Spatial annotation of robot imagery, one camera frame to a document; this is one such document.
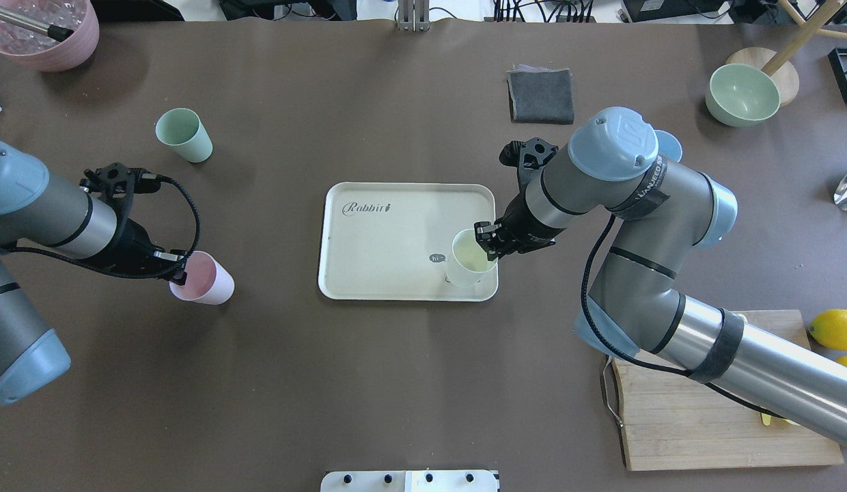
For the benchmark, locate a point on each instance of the whole lemon near lime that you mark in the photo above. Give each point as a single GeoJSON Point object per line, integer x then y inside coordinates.
{"type": "Point", "coordinates": [829, 329]}

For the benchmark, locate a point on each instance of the grey folded cloth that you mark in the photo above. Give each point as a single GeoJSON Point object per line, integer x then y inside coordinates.
{"type": "Point", "coordinates": [540, 95]}

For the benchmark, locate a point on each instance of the wooden cutting board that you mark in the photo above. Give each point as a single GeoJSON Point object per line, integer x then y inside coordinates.
{"type": "Point", "coordinates": [667, 422]}

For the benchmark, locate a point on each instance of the cream rectangular serving tray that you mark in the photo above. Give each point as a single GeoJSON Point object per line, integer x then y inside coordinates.
{"type": "Point", "coordinates": [393, 240]}

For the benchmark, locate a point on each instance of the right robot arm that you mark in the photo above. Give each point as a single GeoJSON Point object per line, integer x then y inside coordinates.
{"type": "Point", "coordinates": [666, 210]}

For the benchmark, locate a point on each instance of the light green bowl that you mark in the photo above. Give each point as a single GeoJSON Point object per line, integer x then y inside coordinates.
{"type": "Point", "coordinates": [739, 95]}

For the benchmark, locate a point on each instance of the pale yellow cup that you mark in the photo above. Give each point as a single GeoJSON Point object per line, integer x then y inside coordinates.
{"type": "Point", "coordinates": [467, 262]}

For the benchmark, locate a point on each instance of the pink cup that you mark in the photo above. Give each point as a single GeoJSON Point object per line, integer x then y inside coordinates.
{"type": "Point", "coordinates": [207, 282]}

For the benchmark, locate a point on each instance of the mint green cup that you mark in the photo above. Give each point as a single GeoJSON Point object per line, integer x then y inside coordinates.
{"type": "Point", "coordinates": [182, 130]}

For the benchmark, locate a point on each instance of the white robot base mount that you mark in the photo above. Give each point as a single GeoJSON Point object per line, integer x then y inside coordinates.
{"type": "Point", "coordinates": [412, 480]}

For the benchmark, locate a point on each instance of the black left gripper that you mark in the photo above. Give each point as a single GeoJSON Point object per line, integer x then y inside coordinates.
{"type": "Point", "coordinates": [131, 246]}

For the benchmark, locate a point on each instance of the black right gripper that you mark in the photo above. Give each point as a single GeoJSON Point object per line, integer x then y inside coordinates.
{"type": "Point", "coordinates": [525, 227]}

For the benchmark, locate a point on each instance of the pink ribbed bowl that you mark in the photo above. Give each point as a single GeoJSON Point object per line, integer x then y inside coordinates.
{"type": "Point", "coordinates": [50, 36]}

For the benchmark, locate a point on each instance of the blue cup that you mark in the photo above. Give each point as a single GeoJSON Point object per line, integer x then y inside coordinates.
{"type": "Point", "coordinates": [669, 146]}

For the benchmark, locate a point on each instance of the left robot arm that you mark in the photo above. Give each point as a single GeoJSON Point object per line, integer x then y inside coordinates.
{"type": "Point", "coordinates": [86, 225]}

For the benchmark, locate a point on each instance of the wooden stand with round base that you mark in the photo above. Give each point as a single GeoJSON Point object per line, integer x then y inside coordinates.
{"type": "Point", "coordinates": [777, 65]}

